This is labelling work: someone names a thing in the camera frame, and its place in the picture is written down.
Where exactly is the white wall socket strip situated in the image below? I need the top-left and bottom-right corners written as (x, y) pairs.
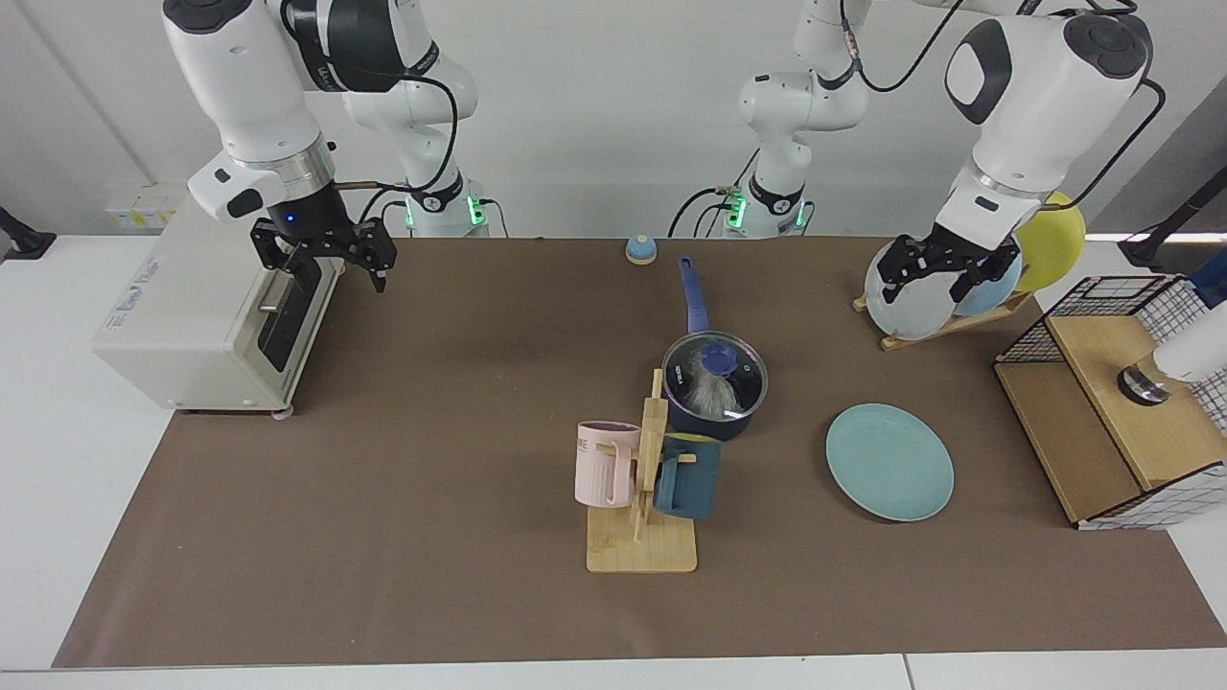
top-left (104, 182), bottom-right (193, 231)

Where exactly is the wooden plate rack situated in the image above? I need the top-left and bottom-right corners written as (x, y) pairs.
top-left (852, 292), bottom-right (1034, 352)

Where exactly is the brown table cloth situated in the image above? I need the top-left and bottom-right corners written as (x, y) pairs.
top-left (53, 237), bottom-right (1227, 669)

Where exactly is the teal plate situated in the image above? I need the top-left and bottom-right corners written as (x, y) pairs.
top-left (825, 402), bottom-right (956, 523)

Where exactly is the pale grey plate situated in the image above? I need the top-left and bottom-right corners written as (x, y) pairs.
top-left (864, 240), bottom-right (962, 341)

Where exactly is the dark teal cup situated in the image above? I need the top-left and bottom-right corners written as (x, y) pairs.
top-left (653, 433), bottom-right (722, 520)

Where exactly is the light blue plate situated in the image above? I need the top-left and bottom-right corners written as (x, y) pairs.
top-left (949, 251), bottom-right (1024, 318)

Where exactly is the blue object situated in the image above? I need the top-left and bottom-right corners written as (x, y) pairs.
top-left (1189, 251), bottom-right (1227, 310)

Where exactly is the dark blue pot with handle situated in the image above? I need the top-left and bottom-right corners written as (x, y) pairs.
top-left (660, 255), bottom-right (770, 442)

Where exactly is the black stand with long pole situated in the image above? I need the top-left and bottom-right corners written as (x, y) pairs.
top-left (1118, 165), bottom-right (1227, 271)

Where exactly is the white cylinder with silver end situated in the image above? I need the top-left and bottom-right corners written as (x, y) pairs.
top-left (1117, 326), bottom-right (1227, 406)

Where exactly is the black stand foot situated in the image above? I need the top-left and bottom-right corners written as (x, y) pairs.
top-left (0, 206), bottom-right (57, 262)

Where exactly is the yellow plate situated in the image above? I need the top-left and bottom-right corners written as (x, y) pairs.
top-left (1014, 192), bottom-right (1087, 293)

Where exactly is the white vermicelli bundle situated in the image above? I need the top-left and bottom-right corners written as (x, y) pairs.
top-left (685, 369), bottom-right (739, 421)

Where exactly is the wooden cup stand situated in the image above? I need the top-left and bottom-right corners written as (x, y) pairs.
top-left (586, 369), bottom-right (699, 574)

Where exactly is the pink ribbed cup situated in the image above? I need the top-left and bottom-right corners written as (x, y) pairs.
top-left (574, 420), bottom-right (641, 509)

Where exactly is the glass lid with blue knob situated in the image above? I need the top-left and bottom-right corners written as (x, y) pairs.
top-left (661, 331), bottom-right (770, 423)

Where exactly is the pale toaster oven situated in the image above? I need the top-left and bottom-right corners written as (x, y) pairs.
top-left (91, 180), bottom-right (346, 421)

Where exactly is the wire basket with wooden floor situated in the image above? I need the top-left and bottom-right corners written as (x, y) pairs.
top-left (993, 274), bottom-right (1227, 531)

